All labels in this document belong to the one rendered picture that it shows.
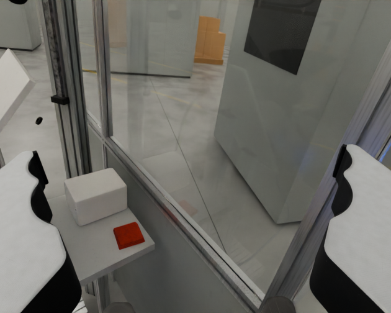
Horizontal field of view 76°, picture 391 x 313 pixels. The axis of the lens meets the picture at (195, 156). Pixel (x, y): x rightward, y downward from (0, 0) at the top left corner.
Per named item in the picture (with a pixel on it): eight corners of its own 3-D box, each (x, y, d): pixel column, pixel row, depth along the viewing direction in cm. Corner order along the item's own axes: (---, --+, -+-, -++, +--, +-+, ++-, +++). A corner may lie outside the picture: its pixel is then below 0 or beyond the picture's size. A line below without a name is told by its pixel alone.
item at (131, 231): (137, 223, 84) (137, 219, 83) (145, 242, 78) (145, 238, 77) (113, 230, 80) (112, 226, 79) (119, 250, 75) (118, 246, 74)
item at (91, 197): (110, 184, 99) (109, 161, 94) (128, 209, 89) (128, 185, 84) (64, 199, 89) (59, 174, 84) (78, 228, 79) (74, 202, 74)
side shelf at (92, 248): (109, 187, 103) (109, 181, 101) (154, 249, 80) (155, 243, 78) (43, 207, 89) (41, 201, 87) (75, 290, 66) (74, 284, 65)
